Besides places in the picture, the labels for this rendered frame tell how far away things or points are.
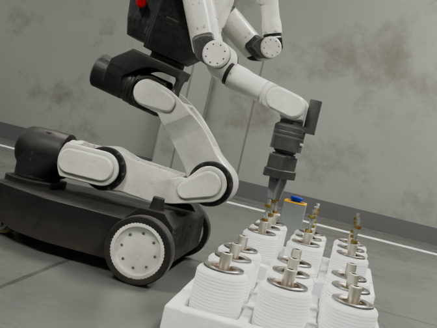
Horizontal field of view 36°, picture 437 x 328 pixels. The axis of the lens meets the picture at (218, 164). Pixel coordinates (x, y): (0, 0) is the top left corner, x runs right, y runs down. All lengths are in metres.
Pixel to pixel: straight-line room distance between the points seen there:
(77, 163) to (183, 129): 0.35
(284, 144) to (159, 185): 0.49
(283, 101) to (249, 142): 3.18
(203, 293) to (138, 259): 0.76
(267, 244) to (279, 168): 0.22
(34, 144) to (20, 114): 3.30
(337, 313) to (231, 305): 0.18
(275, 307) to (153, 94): 1.09
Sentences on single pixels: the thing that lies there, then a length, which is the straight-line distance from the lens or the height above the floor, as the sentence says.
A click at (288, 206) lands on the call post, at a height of 0.30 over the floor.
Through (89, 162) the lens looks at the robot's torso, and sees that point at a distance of 2.16.
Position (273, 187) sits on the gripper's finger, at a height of 0.36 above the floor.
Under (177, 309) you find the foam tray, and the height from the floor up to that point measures 0.18.
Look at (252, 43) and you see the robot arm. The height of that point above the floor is 0.80.
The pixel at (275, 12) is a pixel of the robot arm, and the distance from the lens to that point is 2.46.
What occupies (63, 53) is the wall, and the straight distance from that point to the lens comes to 5.45.
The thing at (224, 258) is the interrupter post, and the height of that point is 0.27.
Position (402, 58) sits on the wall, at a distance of 5.01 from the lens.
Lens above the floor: 0.51
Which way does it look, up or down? 4 degrees down
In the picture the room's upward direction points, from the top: 13 degrees clockwise
